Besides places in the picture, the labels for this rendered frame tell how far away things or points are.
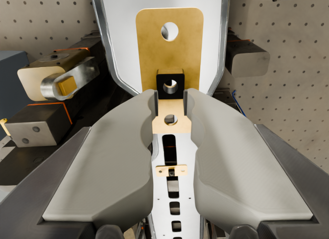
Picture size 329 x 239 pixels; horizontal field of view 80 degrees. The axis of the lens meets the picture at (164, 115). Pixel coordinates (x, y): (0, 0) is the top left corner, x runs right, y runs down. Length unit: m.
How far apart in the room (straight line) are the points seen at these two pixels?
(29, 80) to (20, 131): 0.08
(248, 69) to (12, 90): 0.68
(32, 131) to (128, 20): 0.24
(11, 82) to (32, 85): 0.38
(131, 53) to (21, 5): 0.48
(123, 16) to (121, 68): 0.09
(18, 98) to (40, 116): 0.42
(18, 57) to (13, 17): 0.12
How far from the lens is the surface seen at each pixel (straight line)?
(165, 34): 0.34
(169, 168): 0.54
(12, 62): 0.79
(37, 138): 0.39
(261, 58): 0.43
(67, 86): 0.35
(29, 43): 0.82
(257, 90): 0.81
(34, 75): 0.39
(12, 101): 0.77
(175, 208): 0.70
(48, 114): 0.37
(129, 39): 0.38
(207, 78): 0.40
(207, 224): 1.11
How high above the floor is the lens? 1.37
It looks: 58 degrees down
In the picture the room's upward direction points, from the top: 178 degrees counter-clockwise
